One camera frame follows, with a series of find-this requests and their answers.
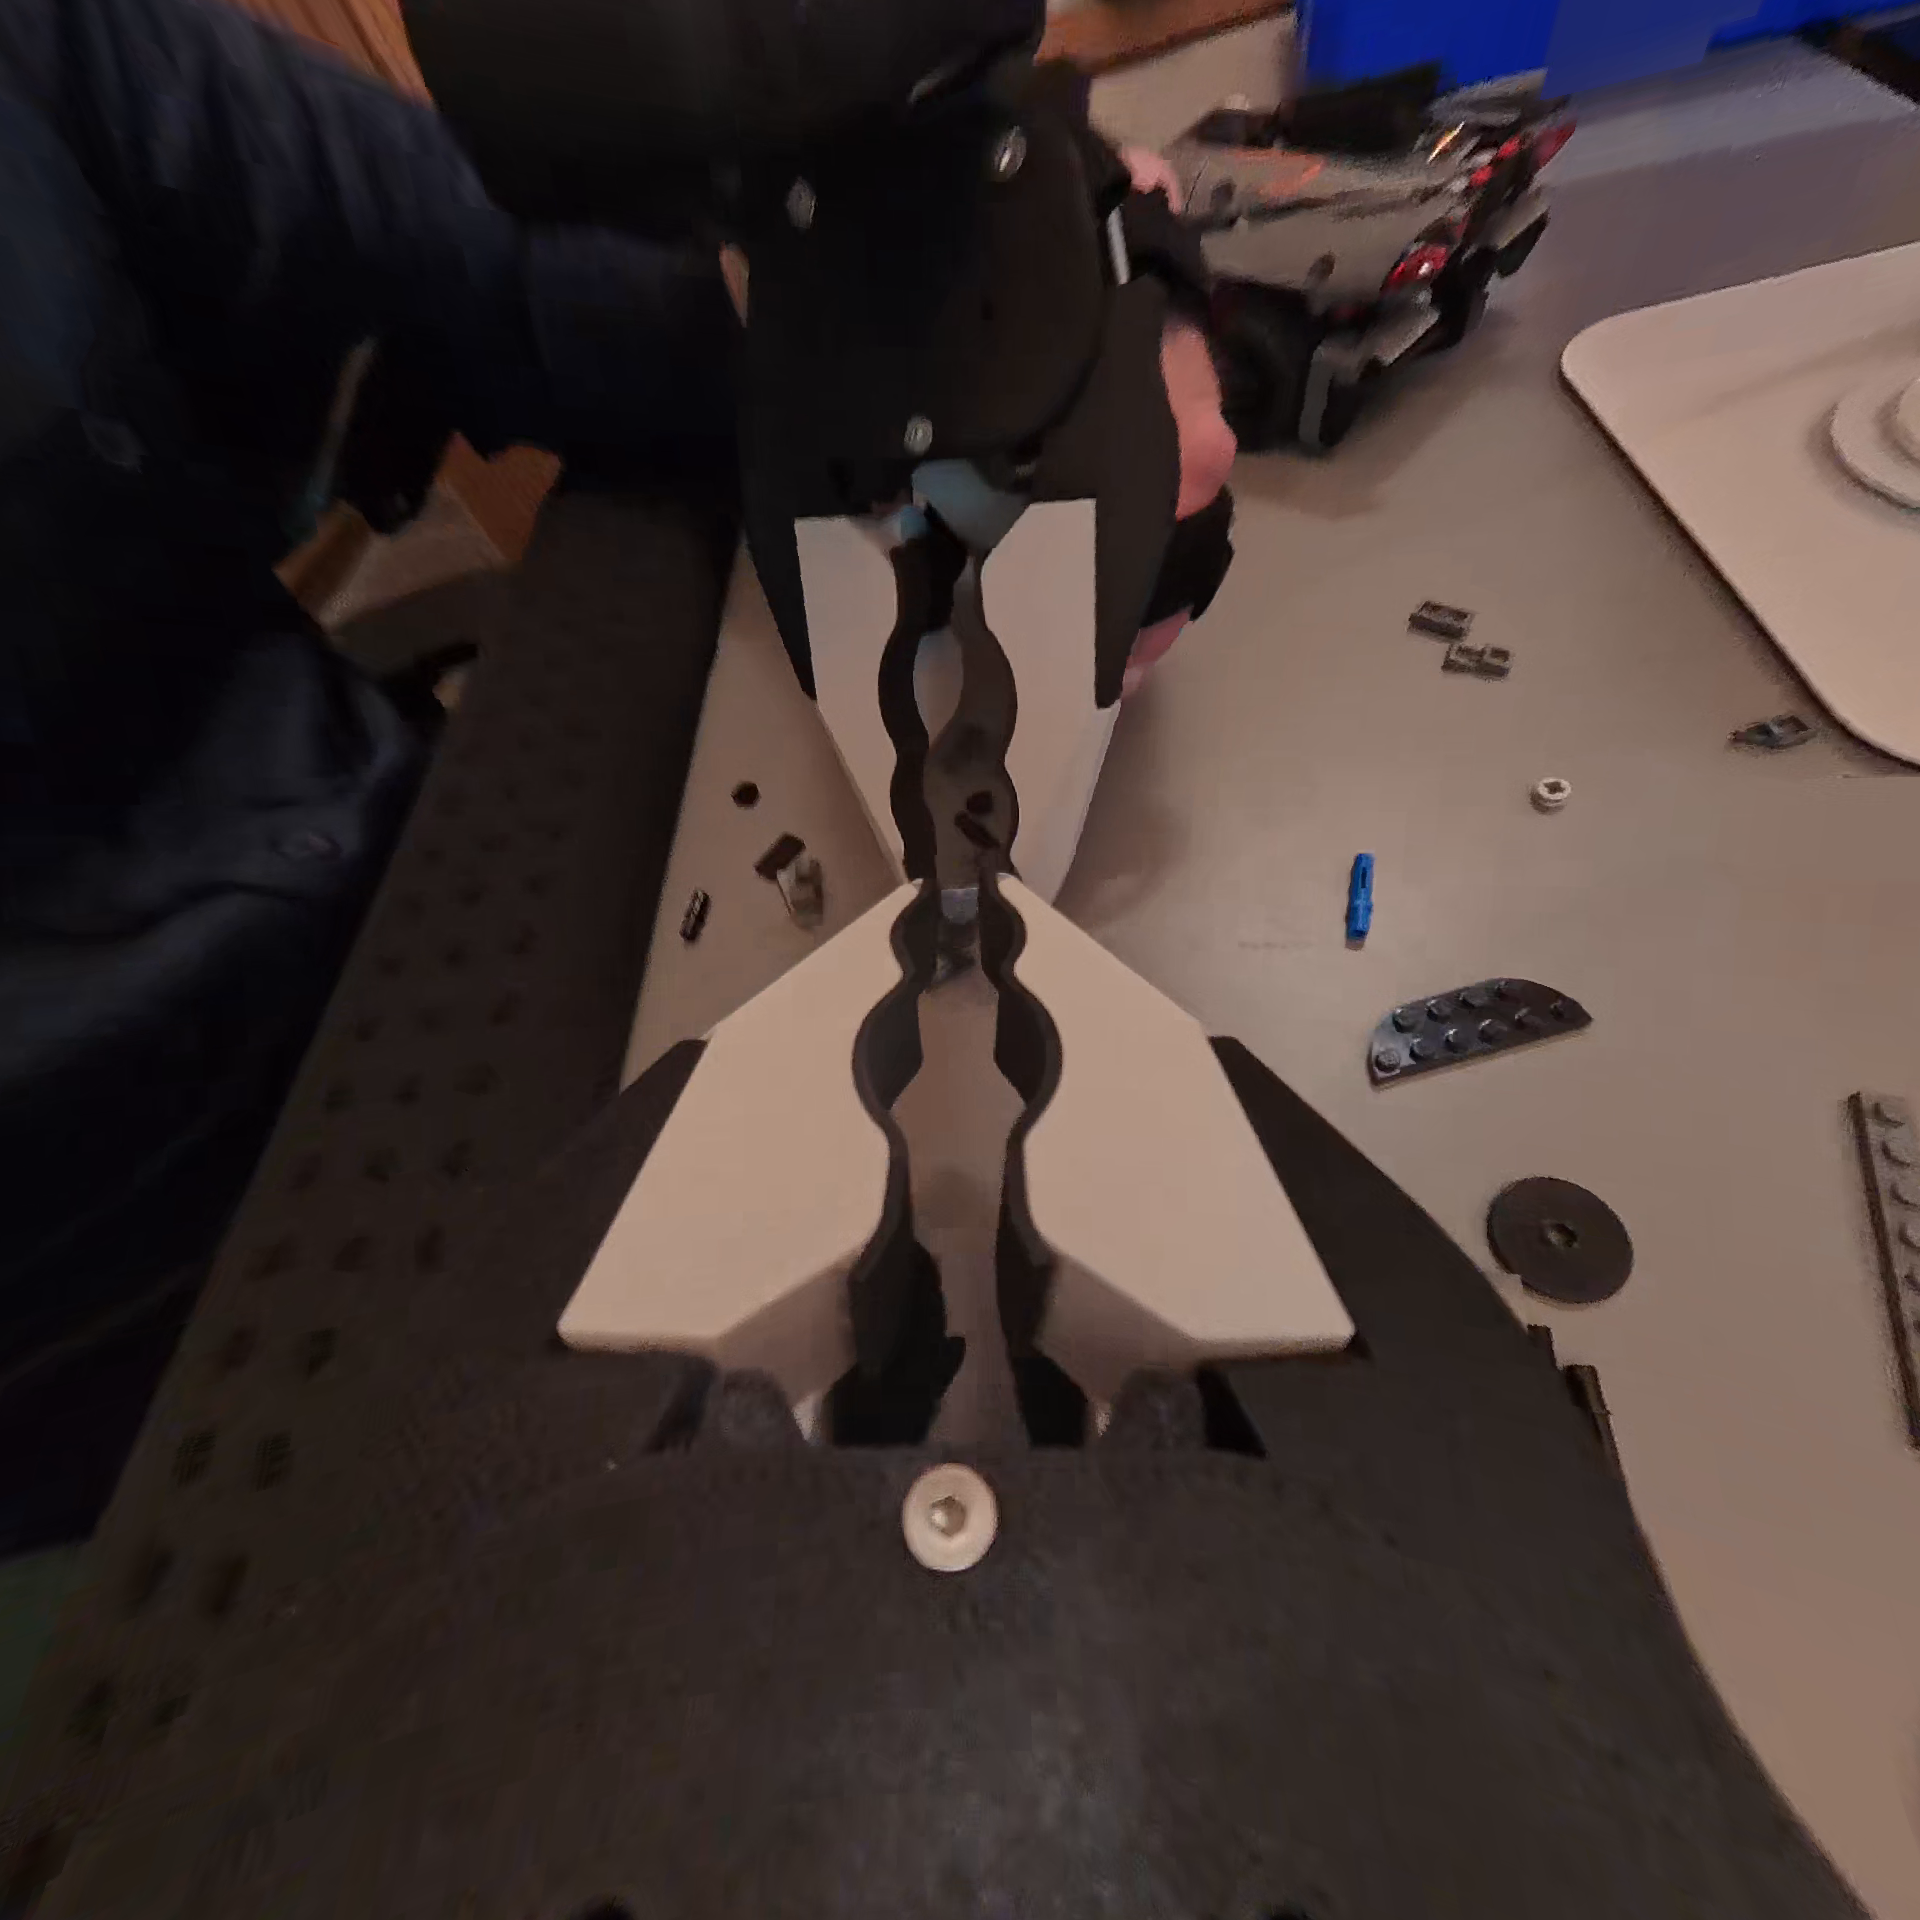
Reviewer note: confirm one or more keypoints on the blue lego pin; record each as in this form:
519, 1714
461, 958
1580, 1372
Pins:
1358, 897

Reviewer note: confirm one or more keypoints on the partly built lego car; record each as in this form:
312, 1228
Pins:
1349, 255

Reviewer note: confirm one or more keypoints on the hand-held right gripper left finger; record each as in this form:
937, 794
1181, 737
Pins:
720, 1201

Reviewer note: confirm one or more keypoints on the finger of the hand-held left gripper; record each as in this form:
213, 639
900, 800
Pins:
1060, 646
849, 629

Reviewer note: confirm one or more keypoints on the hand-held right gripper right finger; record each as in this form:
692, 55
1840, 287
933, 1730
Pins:
1184, 1201

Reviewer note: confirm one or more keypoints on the blue storage bin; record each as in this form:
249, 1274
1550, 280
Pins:
1382, 37

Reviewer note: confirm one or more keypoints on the small lego axle assembly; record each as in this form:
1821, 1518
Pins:
961, 921

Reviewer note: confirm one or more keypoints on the person's left hand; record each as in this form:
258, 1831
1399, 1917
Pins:
1208, 428

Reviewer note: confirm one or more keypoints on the small grey lego brick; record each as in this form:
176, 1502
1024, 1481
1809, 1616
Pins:
1477, 658
1440, 618

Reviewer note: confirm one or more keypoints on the grey lego bracket piece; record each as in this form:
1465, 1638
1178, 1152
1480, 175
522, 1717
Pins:
807, 888

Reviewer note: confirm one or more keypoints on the long grey lego plate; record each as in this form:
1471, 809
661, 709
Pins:
1894, 1260

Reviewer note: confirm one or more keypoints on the dark round lego disc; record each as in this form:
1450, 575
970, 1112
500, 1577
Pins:
1559, 1237

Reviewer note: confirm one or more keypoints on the dark grey half-round lego plate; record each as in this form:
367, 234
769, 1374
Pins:
1477, 1026

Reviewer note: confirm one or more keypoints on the dark lego tile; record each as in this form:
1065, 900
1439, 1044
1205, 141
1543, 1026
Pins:
778, 856

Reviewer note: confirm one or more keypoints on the white book stand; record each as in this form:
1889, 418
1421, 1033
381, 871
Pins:
1724, 450

